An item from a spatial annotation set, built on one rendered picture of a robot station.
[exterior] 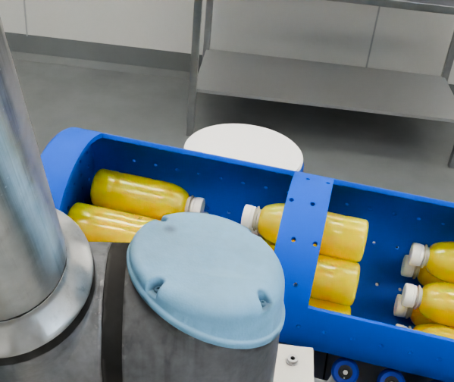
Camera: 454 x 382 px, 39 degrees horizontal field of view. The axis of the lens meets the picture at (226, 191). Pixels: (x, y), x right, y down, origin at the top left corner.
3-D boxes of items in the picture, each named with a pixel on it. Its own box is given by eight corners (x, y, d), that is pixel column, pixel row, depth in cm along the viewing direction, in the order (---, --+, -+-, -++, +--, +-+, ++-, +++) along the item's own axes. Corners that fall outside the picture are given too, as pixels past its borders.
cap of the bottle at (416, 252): (417, 269, 110) (406, 267, 110) (420, 248, 111) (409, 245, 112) (421, 263, 106) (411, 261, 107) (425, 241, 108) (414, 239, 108)
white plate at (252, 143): (258, 198, 133) (257, 202, 134) (325, 151, 152) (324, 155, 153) (158, 149, 146) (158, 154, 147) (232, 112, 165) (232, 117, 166)
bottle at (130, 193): (85, 198, 113) (186, 220, 111) (97, 161, 116) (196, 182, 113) (95, 210, 120) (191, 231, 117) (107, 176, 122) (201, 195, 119)
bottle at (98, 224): (80, 228, 114) (180, 251, 111) (62, 249, 108) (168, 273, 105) (80, 194, 111) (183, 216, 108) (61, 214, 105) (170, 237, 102)
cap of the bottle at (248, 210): (255, 204, 105) (244, 201, 105) (249, 227, 104) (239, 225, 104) (257, 208, 108) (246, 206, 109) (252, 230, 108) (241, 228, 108)
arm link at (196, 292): (283, 434, 49) (305, 303, 42) (105, 436, 48) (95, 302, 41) (267, 321, 59) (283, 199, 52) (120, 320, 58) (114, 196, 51)
